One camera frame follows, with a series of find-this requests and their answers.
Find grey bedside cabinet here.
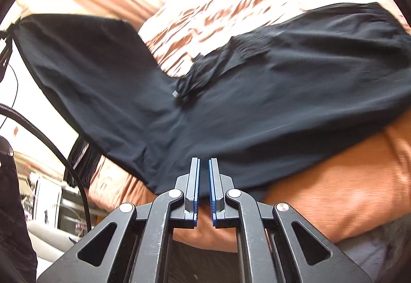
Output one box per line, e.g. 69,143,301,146
32,174,90,232

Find brown blanket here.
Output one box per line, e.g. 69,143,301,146
88,0,411,253

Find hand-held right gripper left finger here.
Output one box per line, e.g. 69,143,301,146
37,157,201,283

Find pile of folded black clothes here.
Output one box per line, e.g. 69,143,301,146
64,137,103,189

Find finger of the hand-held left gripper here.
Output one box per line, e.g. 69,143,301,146
0,23,15,81

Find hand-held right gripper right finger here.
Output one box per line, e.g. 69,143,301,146
209,158,373,283

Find black pants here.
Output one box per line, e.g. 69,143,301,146
10,2,411,203

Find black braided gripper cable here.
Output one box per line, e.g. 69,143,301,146
0,103,92,232

